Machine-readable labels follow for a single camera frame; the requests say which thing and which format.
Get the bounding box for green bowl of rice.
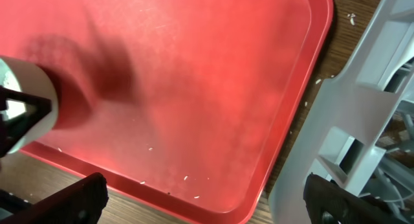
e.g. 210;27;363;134
1;56;59;157

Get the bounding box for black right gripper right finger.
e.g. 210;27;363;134
303;174;405;224

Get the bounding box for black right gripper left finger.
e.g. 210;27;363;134
1;173;109;224

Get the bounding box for red serving tray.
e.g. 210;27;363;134
1;0;333;223

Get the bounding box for grey dishwasher rack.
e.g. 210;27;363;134
268;0;413;223

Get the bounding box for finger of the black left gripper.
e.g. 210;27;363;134
1;87;52;157

